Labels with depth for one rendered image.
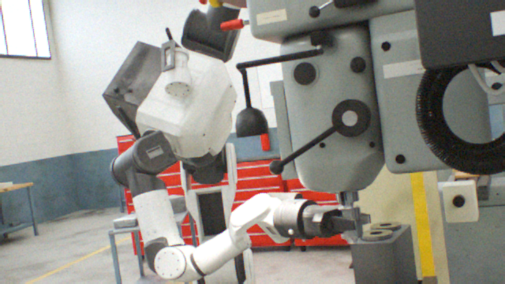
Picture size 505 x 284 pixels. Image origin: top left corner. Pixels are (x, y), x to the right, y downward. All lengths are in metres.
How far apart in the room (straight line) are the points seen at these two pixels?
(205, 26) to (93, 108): 10.78
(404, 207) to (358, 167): 1.86
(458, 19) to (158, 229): 0.91
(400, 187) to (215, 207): 1.30
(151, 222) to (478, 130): 0.80
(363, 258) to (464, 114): 0.69
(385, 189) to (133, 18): 9.44
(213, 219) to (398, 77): 1.01
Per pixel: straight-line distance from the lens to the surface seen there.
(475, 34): 0.84
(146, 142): 1.50
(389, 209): 3.00
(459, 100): 1.08
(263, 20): 1.15
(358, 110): 1.09
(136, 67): 1.66
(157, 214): 1.47
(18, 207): 11.49
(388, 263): 1.64
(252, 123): 1.25
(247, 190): 6.25
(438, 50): 0.83
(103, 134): 12.31
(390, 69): 1.09
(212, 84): 1.58
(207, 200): 1.91
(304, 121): 1.14
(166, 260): 1.43
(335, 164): 1.14
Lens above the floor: 1.49
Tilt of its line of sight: 3 degrees down
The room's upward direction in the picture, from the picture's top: 8 degrees counter-clockwise
